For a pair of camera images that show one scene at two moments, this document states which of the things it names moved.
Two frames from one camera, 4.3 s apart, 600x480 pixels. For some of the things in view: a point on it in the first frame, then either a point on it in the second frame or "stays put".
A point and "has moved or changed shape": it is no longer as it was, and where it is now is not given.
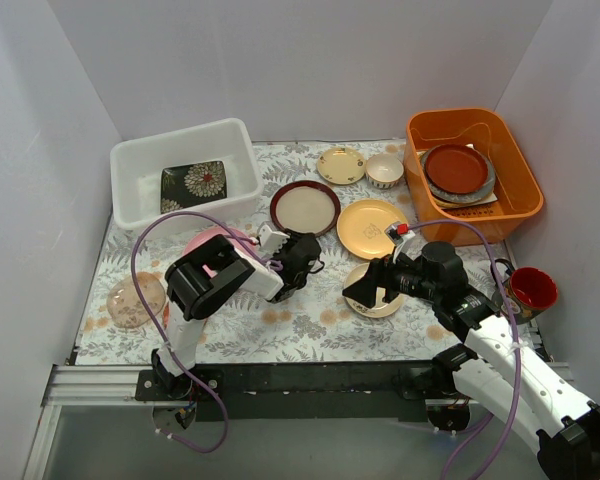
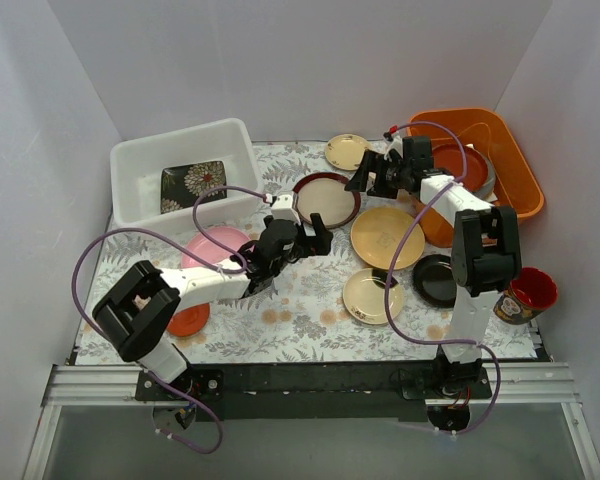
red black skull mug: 530,290 stays put
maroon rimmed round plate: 309,206 has moved or changed shape
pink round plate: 238,240 stays put
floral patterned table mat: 325,268 stays put
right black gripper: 386,279 → 378,175
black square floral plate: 193,183 stays put
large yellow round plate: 362,228 has moved or changed shape
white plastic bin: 137,168 stays put
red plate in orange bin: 456,168 stays put
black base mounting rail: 382,390 stays put
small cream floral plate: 341,165 → 346,151
